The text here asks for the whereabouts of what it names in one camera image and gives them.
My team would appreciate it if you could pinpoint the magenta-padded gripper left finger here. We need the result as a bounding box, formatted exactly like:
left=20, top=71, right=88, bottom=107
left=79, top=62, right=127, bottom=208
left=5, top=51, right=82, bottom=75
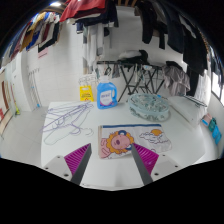
left=42, top=143, right=93, bottom=186

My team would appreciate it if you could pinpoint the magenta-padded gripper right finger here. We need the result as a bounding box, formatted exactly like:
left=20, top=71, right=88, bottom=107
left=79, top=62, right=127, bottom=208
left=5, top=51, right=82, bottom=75
left=130, top=143, right=183, bottom=186

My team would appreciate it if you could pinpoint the cartoon lion print towel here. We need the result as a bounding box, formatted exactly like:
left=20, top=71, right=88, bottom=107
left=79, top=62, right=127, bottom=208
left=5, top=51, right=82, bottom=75
left=98, top=123, right=173, bottom=160

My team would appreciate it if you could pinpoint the pale blue round clip hanger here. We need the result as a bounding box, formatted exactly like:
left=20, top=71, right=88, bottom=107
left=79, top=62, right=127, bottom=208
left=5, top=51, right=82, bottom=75
left=127, top=93, right=171, bottom=123

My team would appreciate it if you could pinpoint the white pillow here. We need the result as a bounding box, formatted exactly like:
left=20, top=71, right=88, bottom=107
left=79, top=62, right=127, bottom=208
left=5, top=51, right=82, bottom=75
left=167, top=95, right=203, bottom=129

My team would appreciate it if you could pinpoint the blue detergent bottle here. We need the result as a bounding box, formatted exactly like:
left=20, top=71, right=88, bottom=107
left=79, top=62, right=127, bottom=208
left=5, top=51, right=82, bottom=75
left=96, top=75, right=119, bottom=110

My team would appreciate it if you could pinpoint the teal cloth item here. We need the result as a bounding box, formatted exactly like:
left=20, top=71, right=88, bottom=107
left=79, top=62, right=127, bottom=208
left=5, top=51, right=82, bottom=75
left=200, top=112, right=223, bottom=146

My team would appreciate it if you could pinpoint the black folding drying rack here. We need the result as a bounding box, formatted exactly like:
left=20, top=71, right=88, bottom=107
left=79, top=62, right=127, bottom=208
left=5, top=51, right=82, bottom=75
left=96, top=59, right=168, bottom=103

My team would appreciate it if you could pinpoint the grey garment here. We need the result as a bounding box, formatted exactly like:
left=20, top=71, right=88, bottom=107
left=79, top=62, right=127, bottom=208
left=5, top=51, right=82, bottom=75
left=162, top=60, right=191, bottom=97

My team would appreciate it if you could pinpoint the white folded garment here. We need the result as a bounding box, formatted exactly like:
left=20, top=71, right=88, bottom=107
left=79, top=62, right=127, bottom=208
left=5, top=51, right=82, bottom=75
left=117, top=50, right=143, bottom=62

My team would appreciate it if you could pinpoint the dark hanging clothes row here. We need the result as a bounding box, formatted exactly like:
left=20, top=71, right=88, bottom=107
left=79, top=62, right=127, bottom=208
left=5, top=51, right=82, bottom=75
left=134, top=0, right=210, bottom=98

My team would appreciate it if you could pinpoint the colourful hanging clothes row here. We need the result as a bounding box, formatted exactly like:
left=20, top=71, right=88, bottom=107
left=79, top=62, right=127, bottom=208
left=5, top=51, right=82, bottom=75
left=1, top=11, right=63, bottom=68

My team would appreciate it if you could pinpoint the purple wire hanger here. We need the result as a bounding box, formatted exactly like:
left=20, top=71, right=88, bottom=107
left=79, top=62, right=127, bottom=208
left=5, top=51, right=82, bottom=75
left=40, top=104, right=91, bottom=135
left=41, top=101, right=95, bottom=134

